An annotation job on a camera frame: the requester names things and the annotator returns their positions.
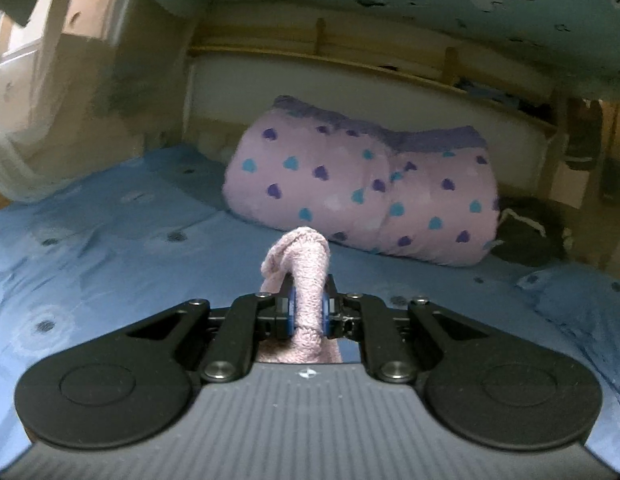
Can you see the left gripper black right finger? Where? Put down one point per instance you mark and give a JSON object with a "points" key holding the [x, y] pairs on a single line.
{"points": [[485, 385]]}

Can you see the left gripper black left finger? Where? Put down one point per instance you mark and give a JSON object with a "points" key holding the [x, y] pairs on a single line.
{"points": [[131, 384]]}

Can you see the pink knit sweater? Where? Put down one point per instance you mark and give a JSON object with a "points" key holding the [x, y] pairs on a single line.
{"points": [[302, 253]]}

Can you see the blue dandelion pillow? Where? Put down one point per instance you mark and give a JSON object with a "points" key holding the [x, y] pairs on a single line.
{"points": [[584, 304]]}

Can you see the blue dandelion bed sheet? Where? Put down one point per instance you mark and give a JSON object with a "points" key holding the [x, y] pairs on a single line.
{"points": [[153, 232]]}

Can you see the black and white garment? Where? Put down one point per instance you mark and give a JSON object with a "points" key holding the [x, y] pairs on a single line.
{"points": [[529, 232]]}

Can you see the pink heart-print folded quilt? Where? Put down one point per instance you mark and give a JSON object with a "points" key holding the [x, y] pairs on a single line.
{"points": [[427, 195]]}

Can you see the wooden bed headboard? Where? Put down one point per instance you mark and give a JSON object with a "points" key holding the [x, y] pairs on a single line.
{"points": [[395, 74]]}

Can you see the white mosquito net curtain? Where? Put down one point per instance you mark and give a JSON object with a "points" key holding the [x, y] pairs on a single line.
{"points": [[56, 122]]}

